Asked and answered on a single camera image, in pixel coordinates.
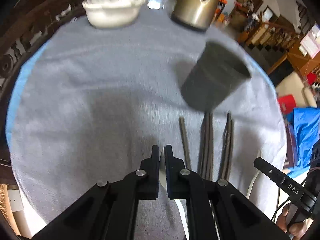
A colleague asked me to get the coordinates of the brass electric kettle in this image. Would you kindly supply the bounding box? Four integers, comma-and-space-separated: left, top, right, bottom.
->
170, 0, 219, 32

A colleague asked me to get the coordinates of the dark wooden sideboard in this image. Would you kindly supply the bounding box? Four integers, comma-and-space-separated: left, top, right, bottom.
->
1, 0, 83, 95

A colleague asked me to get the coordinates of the blue plastic sheet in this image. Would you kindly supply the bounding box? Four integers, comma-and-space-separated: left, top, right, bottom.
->
287, 107, 319, 178

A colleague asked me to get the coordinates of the grey table cloth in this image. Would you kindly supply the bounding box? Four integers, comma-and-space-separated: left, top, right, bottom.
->
5, 8, 286, 237

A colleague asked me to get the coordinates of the dark grey utensil holder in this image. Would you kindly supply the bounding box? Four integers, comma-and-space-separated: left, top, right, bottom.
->
181, 41, 251, 112

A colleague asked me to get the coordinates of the white spoon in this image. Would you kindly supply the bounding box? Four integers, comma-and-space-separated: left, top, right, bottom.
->
159, 152, 167, 190

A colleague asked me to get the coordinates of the person's hand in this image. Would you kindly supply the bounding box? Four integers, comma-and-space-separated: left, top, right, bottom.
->
276, 204, 313, 239

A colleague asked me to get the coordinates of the wall calendar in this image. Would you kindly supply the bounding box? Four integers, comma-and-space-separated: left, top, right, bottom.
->
300, 23, 320, 59

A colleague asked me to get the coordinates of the white bowl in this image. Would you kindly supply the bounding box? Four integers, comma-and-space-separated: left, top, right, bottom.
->
82, 0, 145, 29

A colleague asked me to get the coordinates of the wooden staircase railing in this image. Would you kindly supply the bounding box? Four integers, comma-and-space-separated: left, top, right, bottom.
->
237, 22, 302, 53

